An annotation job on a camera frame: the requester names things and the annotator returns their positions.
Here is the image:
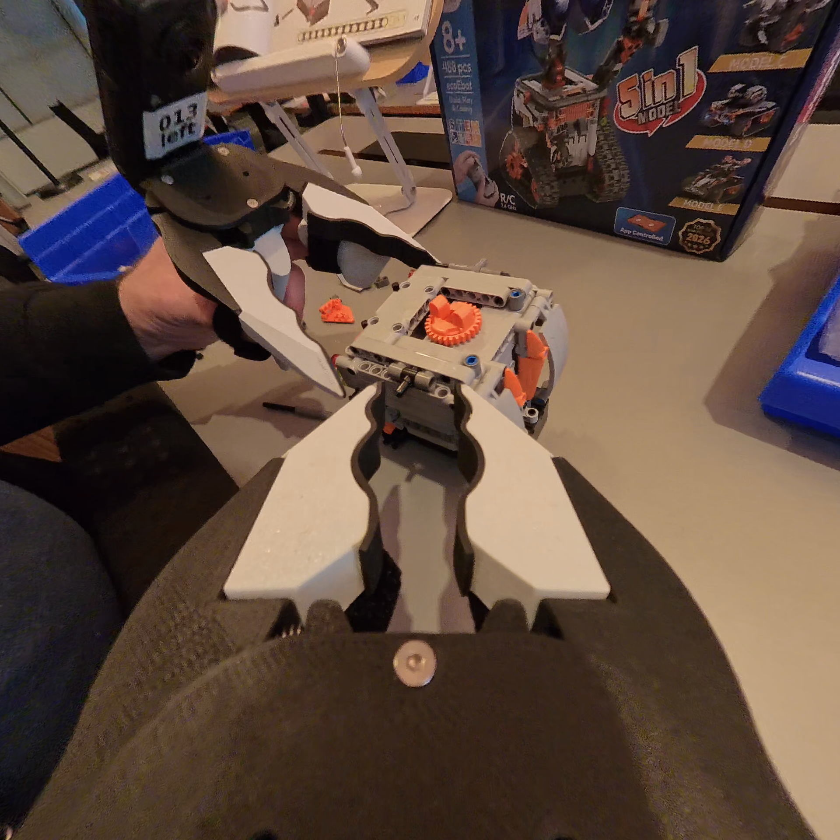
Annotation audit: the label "grey brick robot model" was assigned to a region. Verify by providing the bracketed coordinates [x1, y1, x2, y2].
[331, 259, 571, 454]

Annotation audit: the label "person's leg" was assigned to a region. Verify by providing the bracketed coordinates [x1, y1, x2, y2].
[0, 479, 129, 831]

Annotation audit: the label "white book stand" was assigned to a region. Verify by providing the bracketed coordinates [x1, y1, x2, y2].
[209, 0, 455, 238]

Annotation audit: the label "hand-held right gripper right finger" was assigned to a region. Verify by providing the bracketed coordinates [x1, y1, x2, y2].
[454, 383, 613, 613]

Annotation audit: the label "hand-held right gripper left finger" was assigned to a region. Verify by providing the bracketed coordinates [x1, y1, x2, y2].
[223, 383, 388, 613]

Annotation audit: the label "person's left hand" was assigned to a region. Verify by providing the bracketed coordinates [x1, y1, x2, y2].
[118, 238, 224, 363]

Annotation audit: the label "instruction booklet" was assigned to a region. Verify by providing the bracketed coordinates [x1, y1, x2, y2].
[217, 0, 434, 47]

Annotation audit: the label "person's left forearm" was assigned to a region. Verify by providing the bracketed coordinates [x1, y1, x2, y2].
[0, 276, 198, 447]

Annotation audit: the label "blue plastic bin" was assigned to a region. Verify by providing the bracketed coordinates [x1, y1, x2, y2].
[758, 276, 840, 439]
[18, 128, 256, 284]

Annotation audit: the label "white pull cord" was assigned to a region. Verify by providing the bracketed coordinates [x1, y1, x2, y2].
[333, 38, 363, 182]

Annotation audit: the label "crumpled clear plastic bags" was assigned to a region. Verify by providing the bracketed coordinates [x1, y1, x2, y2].
[810, 315, 840, 365]

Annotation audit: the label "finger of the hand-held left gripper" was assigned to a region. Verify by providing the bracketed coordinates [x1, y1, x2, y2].
[202, 244, 347, 399]
[301, 182, 443, 294]

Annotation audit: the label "dark blue robot kit box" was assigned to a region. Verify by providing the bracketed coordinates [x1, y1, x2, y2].
[430, 0, 840, 263]

